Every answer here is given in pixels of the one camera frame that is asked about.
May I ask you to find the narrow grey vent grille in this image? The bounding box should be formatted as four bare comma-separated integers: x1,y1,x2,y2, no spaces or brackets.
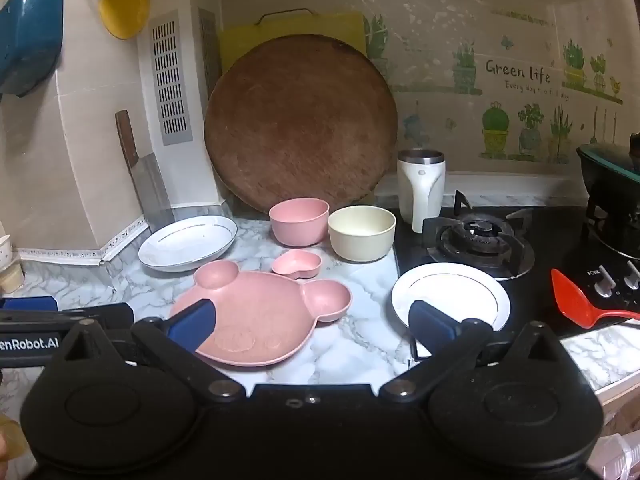
198,7,223,96

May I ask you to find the red spatula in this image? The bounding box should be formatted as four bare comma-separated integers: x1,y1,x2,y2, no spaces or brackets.
551,268,640,330

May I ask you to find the round wooden cutting board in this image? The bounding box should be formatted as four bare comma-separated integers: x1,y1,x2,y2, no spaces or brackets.
204,35,399,215

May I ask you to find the small beige cup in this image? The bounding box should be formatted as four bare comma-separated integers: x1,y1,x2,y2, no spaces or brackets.
0,234,26,294

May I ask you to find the green plant wall sticker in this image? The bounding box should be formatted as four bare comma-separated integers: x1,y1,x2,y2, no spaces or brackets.
365,5,626,163

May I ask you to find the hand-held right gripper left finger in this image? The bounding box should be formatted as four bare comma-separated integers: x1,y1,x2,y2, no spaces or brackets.
50,299,247,404

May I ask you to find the black pot with lid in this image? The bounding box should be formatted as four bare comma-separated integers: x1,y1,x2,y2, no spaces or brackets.
577,132,640,261

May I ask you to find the pink bear-shaped plate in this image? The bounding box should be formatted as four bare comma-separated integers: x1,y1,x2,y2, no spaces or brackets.
169,260,352,368

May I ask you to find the pink bowl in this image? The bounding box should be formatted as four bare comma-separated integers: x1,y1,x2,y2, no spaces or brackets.
269,198,331,248

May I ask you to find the clear plastic bag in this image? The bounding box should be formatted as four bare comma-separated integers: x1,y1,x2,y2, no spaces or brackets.
600,430,640,480

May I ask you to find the blue hanging colander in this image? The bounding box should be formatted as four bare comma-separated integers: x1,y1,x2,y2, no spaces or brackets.
0,0,65,98

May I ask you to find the yellow cutting board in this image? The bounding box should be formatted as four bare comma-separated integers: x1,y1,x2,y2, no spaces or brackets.
217,8,368,61

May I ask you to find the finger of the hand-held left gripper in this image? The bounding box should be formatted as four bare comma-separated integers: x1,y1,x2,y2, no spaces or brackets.
0,296,59,312

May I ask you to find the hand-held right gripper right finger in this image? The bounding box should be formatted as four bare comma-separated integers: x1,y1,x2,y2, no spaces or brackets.
379,300,581,404

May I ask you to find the wide grey vent grille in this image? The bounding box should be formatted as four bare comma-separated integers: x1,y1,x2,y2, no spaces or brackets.
150,10,194,147

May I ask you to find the gas stove burner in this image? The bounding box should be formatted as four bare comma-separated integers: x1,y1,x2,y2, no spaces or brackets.
422,191,536,281

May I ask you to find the deep white plate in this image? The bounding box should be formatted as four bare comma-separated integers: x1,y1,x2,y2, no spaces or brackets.
138,215,238,273

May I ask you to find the yellow hanging strainer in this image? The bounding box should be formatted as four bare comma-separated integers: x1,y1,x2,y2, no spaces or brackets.
98,0,151,40

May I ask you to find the white electric kettle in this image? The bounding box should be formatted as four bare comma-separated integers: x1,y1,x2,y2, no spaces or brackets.
397,149,445,233

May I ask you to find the black glass cooktop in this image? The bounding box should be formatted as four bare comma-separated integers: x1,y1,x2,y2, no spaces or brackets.
392,205,640,361

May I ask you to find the cleaver with wooden handle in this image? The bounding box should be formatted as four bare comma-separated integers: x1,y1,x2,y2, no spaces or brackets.
115,110,176,233

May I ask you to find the cream bowl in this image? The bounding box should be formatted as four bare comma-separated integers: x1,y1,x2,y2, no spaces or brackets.
328,205,397,262

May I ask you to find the pink heart-shaped dish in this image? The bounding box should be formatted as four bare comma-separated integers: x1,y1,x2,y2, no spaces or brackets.
271,250,322,279

